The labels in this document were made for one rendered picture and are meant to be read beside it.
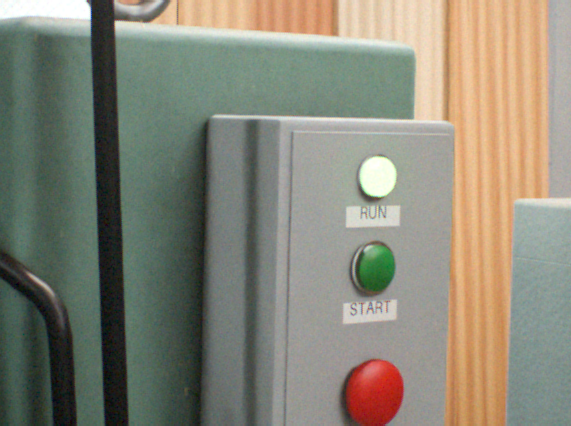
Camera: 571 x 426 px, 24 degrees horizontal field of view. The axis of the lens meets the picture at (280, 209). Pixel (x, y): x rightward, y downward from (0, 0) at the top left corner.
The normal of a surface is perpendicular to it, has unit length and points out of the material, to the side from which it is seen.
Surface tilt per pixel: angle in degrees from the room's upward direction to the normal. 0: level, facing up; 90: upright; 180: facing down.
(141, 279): 90
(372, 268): 90
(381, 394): 90
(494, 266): 87
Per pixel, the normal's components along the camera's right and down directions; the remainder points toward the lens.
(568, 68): -0.84, 0.01
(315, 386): 0.58, 0.07
